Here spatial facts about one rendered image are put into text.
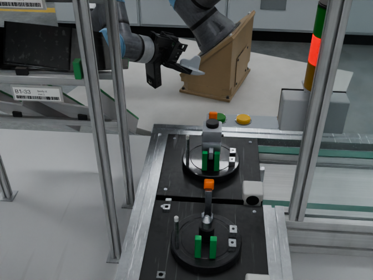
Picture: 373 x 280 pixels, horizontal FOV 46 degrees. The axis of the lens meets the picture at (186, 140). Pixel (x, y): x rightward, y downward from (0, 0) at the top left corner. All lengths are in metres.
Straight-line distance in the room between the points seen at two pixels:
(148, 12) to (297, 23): 1.34
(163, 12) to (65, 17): 0.93
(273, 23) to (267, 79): 2.46
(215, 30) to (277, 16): 2.61
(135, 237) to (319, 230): 0.40
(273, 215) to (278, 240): 0.08
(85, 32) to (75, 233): 0.55
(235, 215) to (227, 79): 0.66
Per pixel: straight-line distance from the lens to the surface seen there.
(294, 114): 0.85
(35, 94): 0.79
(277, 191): 1.11
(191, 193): 1.00
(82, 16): 0.70
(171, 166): 1.08
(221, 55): 1.48
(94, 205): 1.16
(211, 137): 1.00
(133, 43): 1.17
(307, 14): 4.15
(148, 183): 1.06
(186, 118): 1.45
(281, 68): 1.80
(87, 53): 0.72
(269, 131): 1.23
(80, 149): 1.35
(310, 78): 0.82
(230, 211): 0.97
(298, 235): 1.02
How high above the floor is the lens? 1.65
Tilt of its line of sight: 36 degrees down
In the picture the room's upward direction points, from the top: straight up
